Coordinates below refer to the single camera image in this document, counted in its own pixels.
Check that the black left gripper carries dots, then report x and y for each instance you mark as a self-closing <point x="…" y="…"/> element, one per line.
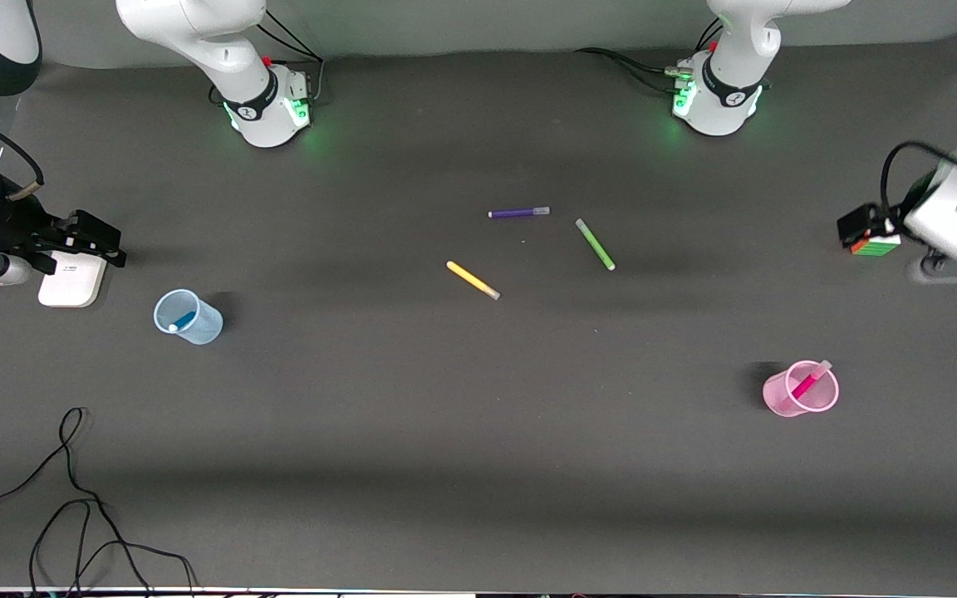
<point x="861" y="223"/>

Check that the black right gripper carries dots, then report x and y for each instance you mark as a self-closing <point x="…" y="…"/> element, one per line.
<point x="20" y="226"/>

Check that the blue marker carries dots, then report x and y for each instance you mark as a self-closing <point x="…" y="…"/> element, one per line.
<point x="182" y="321"/>

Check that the pink marker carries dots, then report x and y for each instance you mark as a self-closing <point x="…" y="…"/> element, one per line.
<point x="811" y="380"/>

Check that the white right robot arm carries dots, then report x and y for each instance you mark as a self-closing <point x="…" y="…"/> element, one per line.
<point x="229" y="66"/>

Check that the colourful puzzle cube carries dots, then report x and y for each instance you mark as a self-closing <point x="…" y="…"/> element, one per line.
<point x="877" y="247"/>

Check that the white stand with base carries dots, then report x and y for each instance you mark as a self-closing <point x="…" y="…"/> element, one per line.
<point x="71" y="286"/>

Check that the translucent blue cup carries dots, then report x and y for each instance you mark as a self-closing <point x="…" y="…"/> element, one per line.
<point x="200" y="324"/>

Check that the translucent pink cup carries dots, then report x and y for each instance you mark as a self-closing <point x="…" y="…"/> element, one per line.
<point x="782" y="399"/>

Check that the green marker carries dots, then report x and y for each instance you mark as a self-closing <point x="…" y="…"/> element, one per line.
<point x="595" y="244"/>

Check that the purple marker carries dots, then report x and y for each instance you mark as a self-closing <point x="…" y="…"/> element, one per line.
<point x="518" y="213"/>

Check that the yellow marker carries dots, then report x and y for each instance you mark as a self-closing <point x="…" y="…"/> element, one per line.
<point x="473" y="280"/>

